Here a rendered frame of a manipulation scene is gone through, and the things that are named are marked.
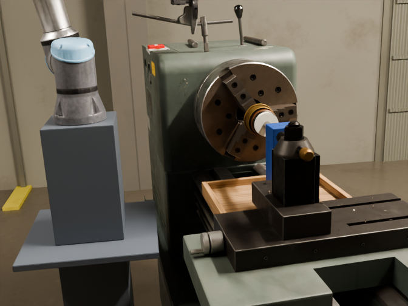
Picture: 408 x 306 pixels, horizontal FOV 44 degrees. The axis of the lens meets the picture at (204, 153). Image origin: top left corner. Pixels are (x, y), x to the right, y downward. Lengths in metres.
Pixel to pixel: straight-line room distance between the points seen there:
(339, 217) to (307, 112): 3.33
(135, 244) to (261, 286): 0.64
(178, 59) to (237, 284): 0.92
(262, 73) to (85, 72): 0.52
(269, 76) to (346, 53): 2.90
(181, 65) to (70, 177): 0.51
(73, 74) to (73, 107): 0.09
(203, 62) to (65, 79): 0.47
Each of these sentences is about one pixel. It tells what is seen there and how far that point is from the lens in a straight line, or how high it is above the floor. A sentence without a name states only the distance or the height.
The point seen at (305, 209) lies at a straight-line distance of 1.00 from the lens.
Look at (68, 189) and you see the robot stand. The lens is 1.48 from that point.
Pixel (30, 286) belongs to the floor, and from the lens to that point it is 2.93.
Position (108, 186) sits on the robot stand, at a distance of 1.47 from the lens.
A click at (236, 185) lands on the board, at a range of 1.51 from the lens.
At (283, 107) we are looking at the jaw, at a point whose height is 1.10.
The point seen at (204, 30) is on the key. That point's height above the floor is 1.33.
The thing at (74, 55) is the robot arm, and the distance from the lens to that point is 1.44.
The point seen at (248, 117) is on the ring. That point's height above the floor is 1.09.
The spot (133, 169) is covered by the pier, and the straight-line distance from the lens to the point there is 4.02.
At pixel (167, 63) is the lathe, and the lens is 1.66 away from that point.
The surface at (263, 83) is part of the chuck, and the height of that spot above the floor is 1.17.
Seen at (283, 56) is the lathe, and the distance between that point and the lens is 1.75.
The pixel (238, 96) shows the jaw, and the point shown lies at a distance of 1.48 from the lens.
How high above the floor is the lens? 1.41
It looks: 17 degrees down
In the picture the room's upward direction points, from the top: 2 degrees counter-clockwise
